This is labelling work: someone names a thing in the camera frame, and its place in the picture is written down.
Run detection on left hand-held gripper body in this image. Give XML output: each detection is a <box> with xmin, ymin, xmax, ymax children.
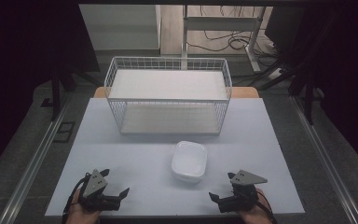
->
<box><xmin>79</xmin><ymin>168</ymin><xmax>122</xmax><ymax>213</ymax></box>

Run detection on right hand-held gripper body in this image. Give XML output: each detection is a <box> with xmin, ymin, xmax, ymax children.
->
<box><xmin>216</xmin><ymin>169</ymin><xmax>269</xmax><ymax>215</ymax></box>

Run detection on white square bowl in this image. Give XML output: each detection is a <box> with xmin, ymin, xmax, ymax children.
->
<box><xmin>171</xmin><ymin>140</ymin><xmax>209</xmax><ymax>184</ymax></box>

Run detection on white wire basket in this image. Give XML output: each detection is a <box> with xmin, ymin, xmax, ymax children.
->
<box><xmin>103</xmin><ymin>56</ymin><xmax>233</xmax><ymax>136</ymax></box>

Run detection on person's right hand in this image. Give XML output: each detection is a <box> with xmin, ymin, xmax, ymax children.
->
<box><xmin>235</xmin><ymin>188</ymin><xmax>276</xmax><ymax>224</ymax></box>

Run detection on person's left hand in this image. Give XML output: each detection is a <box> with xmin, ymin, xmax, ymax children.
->
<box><xmin>64</xmin><ymin>189</ymin><xmax>103</xmax><ymax>224</ymax></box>

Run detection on wooden table board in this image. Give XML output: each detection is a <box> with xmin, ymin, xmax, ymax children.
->
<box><xmin>92</xmin><ymin>86</ymin><xmax>260</xmax><ymax>100</ymax></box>

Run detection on black tripod stand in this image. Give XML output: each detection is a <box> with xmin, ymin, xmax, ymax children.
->
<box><xmin>287</xmin><ymin>59</ymin><xmax>325</xmax><ymax>126</ymax></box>
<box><xmin>49</xmin><ymin>62</ymin><xmax>104</xmax><ymax>122</ymax></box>

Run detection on white power strip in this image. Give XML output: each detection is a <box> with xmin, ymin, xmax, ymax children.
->
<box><xmin>268</xmin><ymin>67</ymin><xmax>284</xmax><ymax>80</ymax></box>

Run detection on black curtain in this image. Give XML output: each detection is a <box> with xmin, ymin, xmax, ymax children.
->
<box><xmin>264</xmin><ymin>0</ymin><xmax>358</xmax><ymax>180</ymax></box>
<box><xmin>0</xmin><ymin>0</ymin><xmax>101</xmax><ymax>181</ymax></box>

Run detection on white cabinet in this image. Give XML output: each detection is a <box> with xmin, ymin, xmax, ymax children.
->
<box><xmin>78</xmin><ymin>4</ymin><xmax>163</xmax><ymax>58</ymax></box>

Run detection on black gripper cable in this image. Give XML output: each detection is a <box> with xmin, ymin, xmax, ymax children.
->
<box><xmin>62</xmin><ymin>173</ymin><xmax>91</xmax><ymax>224</ymax></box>
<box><xmin>255</xmin><ymin>189</ymin><xmax>278</xmax><ymax>224</ymax></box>

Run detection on metal floor rail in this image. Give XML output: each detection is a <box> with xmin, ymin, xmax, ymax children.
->
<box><xmin>0</xmin><ymin>92</ymin><xmax>73</xmax><ymax>224</ymax></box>
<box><xmin>290</xmin><ymin>95</ymin><xmax>358</xmax><ymax>224</ymax></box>

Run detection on black floor cables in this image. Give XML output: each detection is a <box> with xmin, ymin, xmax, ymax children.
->
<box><xmin>186</xmin><ymin>5</ymin><xmax>282</xmax><ymax>59</ymax></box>

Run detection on white desk frame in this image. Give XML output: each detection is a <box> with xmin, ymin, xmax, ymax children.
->
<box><xmin>181</xmin><ymin>4</ymin><xmax>268</xmax><ymax>73</ymax></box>

